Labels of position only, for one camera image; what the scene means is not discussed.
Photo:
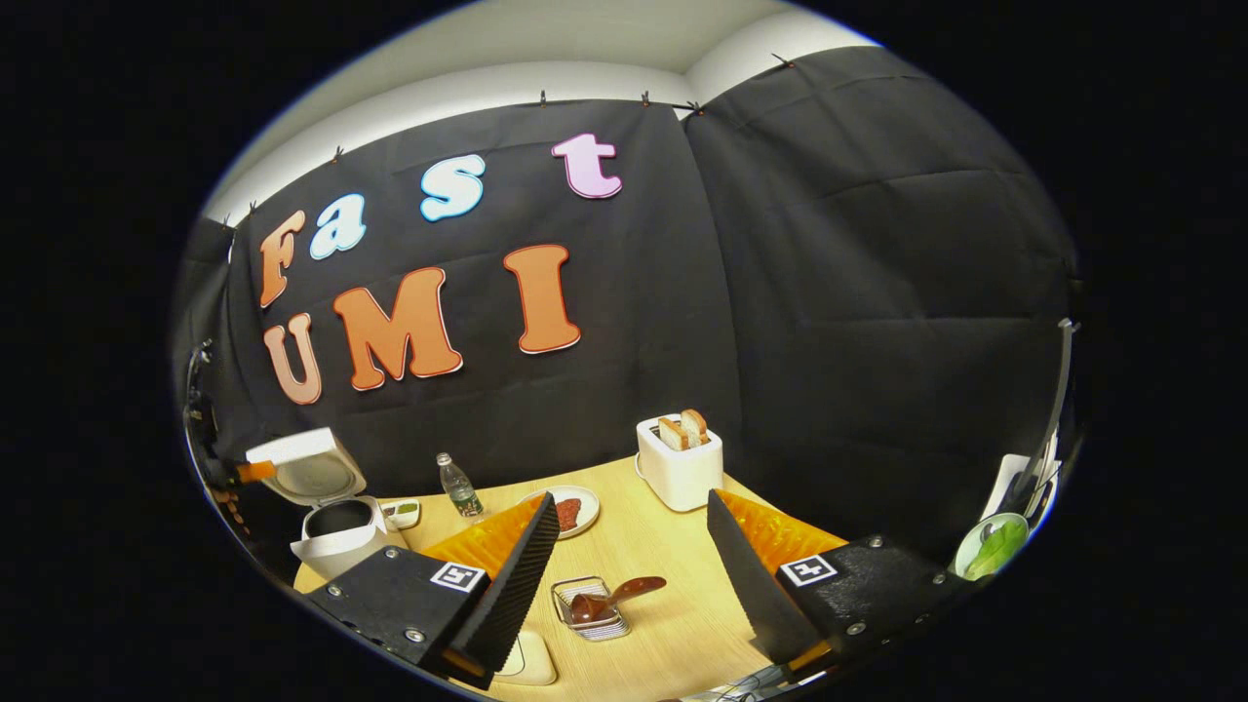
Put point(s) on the red meat piece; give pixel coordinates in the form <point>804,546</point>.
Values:
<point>568,514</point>

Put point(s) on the white rice cooker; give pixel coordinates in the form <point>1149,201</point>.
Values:
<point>336,551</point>

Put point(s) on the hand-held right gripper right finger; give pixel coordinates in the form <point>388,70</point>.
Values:
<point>756,585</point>

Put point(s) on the clear chopstick holder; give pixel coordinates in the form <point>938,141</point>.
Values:
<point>606,632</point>

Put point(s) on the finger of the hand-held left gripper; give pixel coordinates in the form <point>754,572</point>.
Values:
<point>257,472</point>

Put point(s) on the white round plate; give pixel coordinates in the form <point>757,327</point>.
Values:
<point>590,507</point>

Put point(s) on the white panel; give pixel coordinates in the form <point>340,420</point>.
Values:
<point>1004,478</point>

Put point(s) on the cream square dish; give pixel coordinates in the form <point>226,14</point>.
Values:
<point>531,663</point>

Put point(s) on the toast slice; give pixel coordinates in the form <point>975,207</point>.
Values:
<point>695,426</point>
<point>673,434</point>

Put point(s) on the black backdrop cloth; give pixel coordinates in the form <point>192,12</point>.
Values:
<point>829,292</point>

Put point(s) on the light green bowl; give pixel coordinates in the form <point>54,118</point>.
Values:
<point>990,558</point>

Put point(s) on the small dish with greens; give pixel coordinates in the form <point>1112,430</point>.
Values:
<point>402,512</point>

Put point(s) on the white toaster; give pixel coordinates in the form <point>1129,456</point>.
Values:
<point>681,478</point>

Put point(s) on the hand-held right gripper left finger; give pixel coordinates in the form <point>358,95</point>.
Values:
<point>512,585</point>

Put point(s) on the brown wooden spoon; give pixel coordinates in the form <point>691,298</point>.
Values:
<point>636,588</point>

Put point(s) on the grey metal stand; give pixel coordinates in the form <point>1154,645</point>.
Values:
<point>1065,390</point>

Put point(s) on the clear plastic water bottle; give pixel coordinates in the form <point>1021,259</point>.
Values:
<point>459,489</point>

